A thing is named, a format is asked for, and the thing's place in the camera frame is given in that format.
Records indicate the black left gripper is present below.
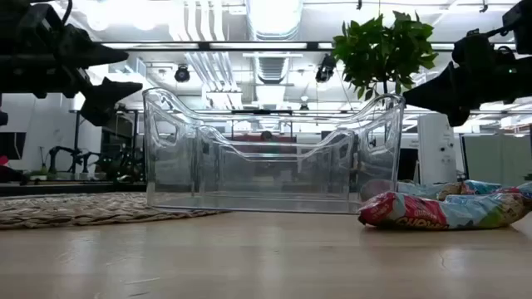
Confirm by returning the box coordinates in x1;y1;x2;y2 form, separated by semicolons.
24;11;144;128

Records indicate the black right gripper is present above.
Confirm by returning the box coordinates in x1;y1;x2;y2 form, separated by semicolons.
401;30;532;128

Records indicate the white cabinet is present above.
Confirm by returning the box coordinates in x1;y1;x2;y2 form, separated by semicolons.
416;112;458;186

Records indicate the black ceiling spotlight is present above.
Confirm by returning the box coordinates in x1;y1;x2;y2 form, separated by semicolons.
314;53;337;84
174;64;191;83

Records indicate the green plant in black pot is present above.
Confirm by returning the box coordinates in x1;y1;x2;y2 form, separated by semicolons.
332;10;440;186

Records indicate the grey partition panel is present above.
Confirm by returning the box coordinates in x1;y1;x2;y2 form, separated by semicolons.
460;133;532;188

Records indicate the black overhead beam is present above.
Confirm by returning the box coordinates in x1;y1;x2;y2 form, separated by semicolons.
93;40;516;51

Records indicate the black monitor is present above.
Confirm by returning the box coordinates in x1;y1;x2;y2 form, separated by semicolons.
0;131;27;161

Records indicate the clear plastic bin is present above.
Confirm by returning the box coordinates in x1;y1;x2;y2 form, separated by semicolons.
142;86;406;215
194;124;357;200

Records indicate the round woven wicker basket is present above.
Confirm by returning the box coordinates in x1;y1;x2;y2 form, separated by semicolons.
0;191;228;231

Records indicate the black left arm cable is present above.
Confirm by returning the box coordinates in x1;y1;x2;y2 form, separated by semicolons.
61;0;74;25

